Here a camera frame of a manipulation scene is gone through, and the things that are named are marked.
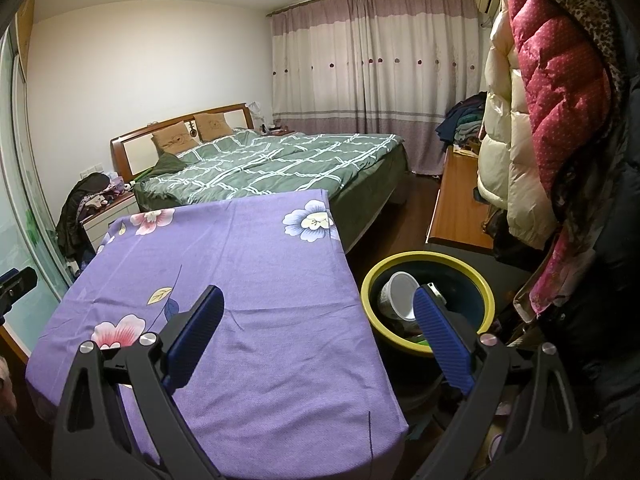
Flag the white down jacket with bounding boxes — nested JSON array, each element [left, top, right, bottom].
[[477, 10, 558, 251]]

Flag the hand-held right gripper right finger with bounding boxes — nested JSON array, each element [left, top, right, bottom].
[[412, 284, 586, 480]]

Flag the pile of folded clothes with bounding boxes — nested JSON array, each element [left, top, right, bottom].
[[435, 92, 488, 148]]

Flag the wooden bed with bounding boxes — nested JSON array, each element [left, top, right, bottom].
[[110, 102, 408, 253]]

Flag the wooden desk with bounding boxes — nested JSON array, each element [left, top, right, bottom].
[[426, 147, 496, 253]]

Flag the blue bin yellow rim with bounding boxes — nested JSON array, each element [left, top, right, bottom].
[[360, 251, 496, 358]]

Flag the glass sliding door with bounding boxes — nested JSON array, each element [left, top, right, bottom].
[[0, 25, 76, 351]]

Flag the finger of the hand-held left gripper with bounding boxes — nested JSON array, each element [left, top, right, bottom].
[[0, 266, 38, 311]]

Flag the green plaid quilt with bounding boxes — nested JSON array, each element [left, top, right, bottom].
[[132, 130, 403, 208]]

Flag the pink white curtain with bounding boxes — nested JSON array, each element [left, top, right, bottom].
[[270, 0, 483, 176]]

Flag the purple floral tablecloth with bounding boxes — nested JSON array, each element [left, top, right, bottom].
[[25, 189, 408, 476]]

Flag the brown pillow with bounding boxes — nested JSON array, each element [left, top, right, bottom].
[[151, 127, 198, 156], [194, 112, 235, 138]]

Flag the black coat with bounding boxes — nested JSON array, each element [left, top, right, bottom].
[[545, 0, 640, 436]]

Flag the white paper cup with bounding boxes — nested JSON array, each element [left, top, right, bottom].
[[377, 272, 421, 321]]

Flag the white nightstand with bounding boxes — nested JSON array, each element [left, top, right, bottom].
[[80, 192, 141, 256]]

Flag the red down jacket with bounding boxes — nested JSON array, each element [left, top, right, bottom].
[[505, 0, 626, 311]]

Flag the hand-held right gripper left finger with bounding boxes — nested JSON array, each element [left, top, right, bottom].
[[50, 284, 225, 480]]

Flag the dark clothes heap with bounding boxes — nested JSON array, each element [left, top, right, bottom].
[[55, 172, 113, 266]]

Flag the dark green blanket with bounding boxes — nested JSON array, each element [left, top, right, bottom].
[[142, 152, 188, 178]]

